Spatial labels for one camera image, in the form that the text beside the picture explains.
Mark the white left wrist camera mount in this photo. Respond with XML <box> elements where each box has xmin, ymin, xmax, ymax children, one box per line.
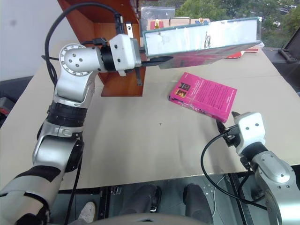
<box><xmin>109</xmin><ymin>34</ymin><xmax>142</xmax><ymax>77</ymax></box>

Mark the pink paperback book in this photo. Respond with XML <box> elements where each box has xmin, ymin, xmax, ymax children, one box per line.
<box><xmin>168</xmin><ymin>72</ymin><xmax>238</xmax><ymax>124</ymax></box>

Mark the dark rounded shape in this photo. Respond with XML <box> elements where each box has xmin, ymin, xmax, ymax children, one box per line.
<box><xmin>120</xmin><ymin>183</ymin><xmax>163</xmax><ymax>214</ymax></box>
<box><xmin>183</xmin><ymin>183</ymin><xmax>214</xmax><ymax>224</ymax></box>

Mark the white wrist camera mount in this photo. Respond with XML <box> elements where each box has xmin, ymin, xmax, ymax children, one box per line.
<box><xmin>233</xmin><ymin>112</ymin><xmax>267</xmax><ymax>157</ymax></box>
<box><xmin>109</xmin><ymin>34</ymin><xmax>142</xmax><ymax>77</ymax></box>

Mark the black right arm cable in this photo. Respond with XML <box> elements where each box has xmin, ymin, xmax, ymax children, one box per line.
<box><xmin>200</xmin><ymin>131</ymin><xmax>268</xmax><ymax>210</ymax></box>

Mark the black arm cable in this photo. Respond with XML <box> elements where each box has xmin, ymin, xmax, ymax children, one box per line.
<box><xmin>41</xmin><ymin>2</ymin><xmax>125</xmax><ymax>88</ymax></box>
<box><xmin>200</xmin><ymin>131</ymin><xmax>268</xmax><ymax>210</ymax></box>

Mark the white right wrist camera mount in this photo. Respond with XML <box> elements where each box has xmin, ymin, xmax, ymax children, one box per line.
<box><xmin>233</xmin><ymin>112</ymin><xmax>267</xmax><ymax>157</ymax></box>

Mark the wooden bookshelf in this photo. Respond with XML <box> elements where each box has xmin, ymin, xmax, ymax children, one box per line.
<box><xmin>57</xmin><ymin>0</ymin><xmax>145</xmax><ymax>98</ymax></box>

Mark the red table tennis paddle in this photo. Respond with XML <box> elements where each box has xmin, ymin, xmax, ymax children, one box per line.
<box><xmin>224</xmin><ymin>47</ymin><xmax>261</xmax><ymax>60</ymax></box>

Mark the red yellow packet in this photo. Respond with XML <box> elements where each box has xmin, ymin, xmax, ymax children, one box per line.
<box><xmin>146</xmin><ymin>18</ymin><xmax>170</xmax><ymax>30</ymax></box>

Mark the clear plastic bag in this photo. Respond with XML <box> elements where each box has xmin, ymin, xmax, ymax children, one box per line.
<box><xmin>140</xmin><ymin>6</ymin><xmax>176</xmax><ymax>21</ymax></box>

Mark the brown box with handle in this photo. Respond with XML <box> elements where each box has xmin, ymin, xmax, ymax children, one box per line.
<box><xmin>168</xmin><ymin>16</ymin><xmax>213</xmax><ymax>27</ymax></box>

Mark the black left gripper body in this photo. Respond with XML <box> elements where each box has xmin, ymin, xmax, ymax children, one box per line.
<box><xmin>125</xmin><ymin>21</ymin><xmax>143</xmax><ymax>87</ymax></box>

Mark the large teal hardcover book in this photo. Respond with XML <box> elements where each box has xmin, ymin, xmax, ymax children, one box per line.
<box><xmin>142</xmin><ymin>16</ymin><xmax>265</xmax><ymax>70</ymax></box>

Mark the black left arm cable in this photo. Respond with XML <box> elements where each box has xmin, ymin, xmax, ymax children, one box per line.
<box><xmin>41</xmin><ymin>2</ymin><xmax>125</xmax><ymax>88</ymax></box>

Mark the white shoe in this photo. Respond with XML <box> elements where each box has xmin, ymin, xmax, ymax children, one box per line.
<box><xmin>75</xmin><ymin>201</ymin><xmax>98</xmax><ymax>224</ymax></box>

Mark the black device with red mark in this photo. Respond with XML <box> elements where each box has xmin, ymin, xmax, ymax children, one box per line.
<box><xmin>0</xmin><ymin>75</ymin><xmax>34</xmax><ymax>128</ymax></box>

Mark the black case with handle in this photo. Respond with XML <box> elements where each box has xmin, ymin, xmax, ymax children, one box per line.
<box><xmin>261</xmin><ymin>27</ymin><xmax>300</xmax><ymax>94</ymax></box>

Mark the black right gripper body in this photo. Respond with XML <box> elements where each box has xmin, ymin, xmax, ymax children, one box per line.
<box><xmin>224</xmin><ymin>128</ymin><xmax>240</xmax><ymax>148</ymax></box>

